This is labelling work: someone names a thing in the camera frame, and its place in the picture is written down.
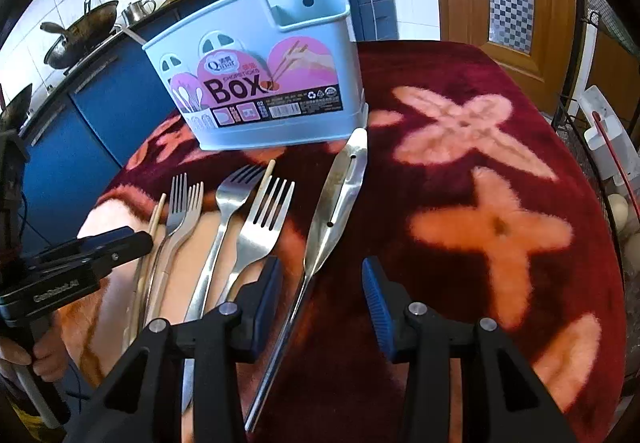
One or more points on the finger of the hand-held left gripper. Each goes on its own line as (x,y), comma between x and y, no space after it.
(125,250)
(117,236)

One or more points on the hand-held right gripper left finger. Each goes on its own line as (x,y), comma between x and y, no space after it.
(267,293)

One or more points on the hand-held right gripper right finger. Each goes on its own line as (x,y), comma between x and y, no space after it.
(372,303)

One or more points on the large steel fork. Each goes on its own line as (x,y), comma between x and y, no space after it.
(232,203)
(262,228)

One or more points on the small steel fork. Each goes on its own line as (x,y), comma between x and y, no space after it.
(178,208)

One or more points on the stainless steel peeler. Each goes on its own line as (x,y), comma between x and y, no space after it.
(335,203)

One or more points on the light blue utensil box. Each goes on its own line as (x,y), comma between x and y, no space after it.
(310,73)

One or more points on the person's left hand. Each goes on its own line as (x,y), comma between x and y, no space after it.
(50,353)

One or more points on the red patterned blanket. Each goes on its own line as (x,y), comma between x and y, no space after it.
(380,223)

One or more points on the dark frying pan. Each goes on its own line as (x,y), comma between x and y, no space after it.
(15,105)

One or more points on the black wok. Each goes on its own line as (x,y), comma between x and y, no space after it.
(85,35)

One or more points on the steel kettle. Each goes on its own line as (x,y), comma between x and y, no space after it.
(136,12)

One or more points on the pile of eggs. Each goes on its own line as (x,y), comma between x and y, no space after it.
(622,213)

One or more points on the white plastic container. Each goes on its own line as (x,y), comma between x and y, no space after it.
(605,133)

